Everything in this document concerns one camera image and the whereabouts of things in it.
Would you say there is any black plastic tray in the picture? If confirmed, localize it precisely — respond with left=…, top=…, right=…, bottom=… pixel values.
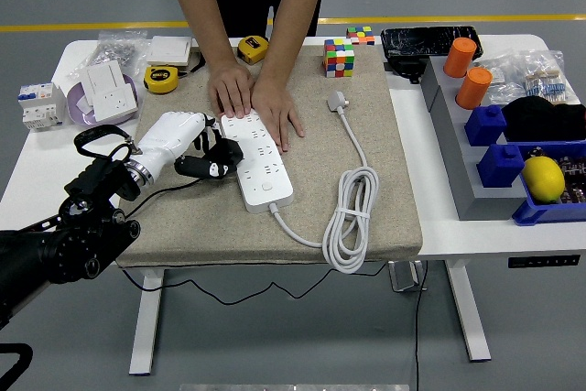
left=380, top=26, right=485, bottom=62

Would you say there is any black hanging cable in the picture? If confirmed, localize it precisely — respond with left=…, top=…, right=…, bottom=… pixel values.
left=414, top=261, right=429, bottom=391

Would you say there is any clear bag of resistors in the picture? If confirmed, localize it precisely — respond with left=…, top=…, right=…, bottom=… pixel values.
left=512, top=49, right=581, bottom=106

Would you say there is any grey stepped block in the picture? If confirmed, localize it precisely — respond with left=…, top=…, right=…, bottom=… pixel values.
left=419, top=56, right=527, bottom=222

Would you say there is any black cable loop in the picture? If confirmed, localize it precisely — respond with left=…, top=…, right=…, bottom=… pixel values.
left=0, top=342, right=34, bottom=391

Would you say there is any white circuit breaker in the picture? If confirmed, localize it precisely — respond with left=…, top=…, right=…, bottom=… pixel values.
left=17, top=81, right=68, bottom=134

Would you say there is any purple bowl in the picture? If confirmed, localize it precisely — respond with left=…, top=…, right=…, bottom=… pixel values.
left=67, top=73, right=139, bottom=129

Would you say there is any clear bag of small parts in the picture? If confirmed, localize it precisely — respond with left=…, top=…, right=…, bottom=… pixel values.
left=475, top=57, right=527, bottom=106

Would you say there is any small colourful puzzle cube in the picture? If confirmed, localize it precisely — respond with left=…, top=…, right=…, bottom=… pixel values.
left=345, top=26, right=376, bottom=47

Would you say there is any white power strip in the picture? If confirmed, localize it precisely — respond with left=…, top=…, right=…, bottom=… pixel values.
left=220, top=109, right=294, bottom=214

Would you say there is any large colourful puzzle cube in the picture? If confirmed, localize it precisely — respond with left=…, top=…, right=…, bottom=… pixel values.
left=323, top=38, right=356, bottom=79

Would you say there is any white table leg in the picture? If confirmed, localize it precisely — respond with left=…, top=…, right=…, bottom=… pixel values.
left=128, top=266, right=166, bottom=376
left=443, top=260, right=492, bottom=362

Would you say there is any yellow lemon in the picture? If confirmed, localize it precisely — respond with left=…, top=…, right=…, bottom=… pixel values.
left=521, top=156, right=567, bottom=203

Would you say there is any black tape measure strap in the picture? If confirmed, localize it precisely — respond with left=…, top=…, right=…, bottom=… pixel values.
left=188, top=46, right=207, bottom=75

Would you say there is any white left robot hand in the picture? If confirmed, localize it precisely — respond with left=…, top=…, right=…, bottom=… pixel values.
left=135, top=110, right=244, bottom=181

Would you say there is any boxy yellow tape measure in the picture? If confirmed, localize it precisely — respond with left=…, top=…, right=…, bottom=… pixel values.
left=236, top=35, right=271, bottom=66

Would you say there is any black table control panel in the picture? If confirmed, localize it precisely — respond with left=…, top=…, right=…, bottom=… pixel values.
left=506, top=254, right=581, bottom=269

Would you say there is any orange cylinder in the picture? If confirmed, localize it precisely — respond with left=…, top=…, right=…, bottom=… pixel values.
left=442, top=37, right=479, bottom=79
left=455, top=66, right=494, bottom=111

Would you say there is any white wall socket panel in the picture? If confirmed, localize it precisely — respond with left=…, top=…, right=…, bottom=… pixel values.
left=86, top=83, right=139, bottom=123

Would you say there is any black power adapter plug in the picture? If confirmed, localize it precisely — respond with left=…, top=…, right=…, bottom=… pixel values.
left=205, top=136, right=244, bottom=173

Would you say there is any white switch panel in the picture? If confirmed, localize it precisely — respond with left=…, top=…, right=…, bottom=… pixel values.
left=85, top=60, right=129, bottom=94

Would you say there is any grey-brown mat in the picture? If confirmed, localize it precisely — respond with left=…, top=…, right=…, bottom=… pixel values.
left=116, top=45, right=423, bottom=268

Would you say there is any black cloth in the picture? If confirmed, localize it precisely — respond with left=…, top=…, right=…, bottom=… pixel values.
left=501, top=96, right=586, bottom=144

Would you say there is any dark circuit board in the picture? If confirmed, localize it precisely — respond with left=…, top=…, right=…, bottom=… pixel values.
left=526, top=146, right=586, bottom=205

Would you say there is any white power strip cable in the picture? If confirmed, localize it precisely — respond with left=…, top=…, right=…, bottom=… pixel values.
left=268, top=91, right=381, bottom=275

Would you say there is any blue block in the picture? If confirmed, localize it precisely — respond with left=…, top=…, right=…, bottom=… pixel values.
left=464, top=104, right=508, bottom=147
left=475, top=143, right=526, bottom=190

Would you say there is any person's left hand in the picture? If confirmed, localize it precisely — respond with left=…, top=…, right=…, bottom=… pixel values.
left=250, top=79, right=306, bottom=153

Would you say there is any clear bag of screws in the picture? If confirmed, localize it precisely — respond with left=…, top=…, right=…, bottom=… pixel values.
left=68, top=29, right=150, bottom=81

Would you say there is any white wall switch plate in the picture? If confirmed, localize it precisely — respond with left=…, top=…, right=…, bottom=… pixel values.
left=146, top=36, right=194, bottom=67

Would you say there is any black adapter cord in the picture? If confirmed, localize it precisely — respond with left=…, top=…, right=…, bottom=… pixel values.
left=119, top=178, right=390, bottom=306

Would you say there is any person's right hand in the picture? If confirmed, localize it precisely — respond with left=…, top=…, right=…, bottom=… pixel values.
left=207, top=63, right=256, bottom=120

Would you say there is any round yellow tape measure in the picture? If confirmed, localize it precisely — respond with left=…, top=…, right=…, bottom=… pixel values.
left=143, top=65, right=180, bottom=95

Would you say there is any blue plastic bin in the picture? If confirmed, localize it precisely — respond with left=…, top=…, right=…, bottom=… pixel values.
left=511, top=139, right=586, bottom=227

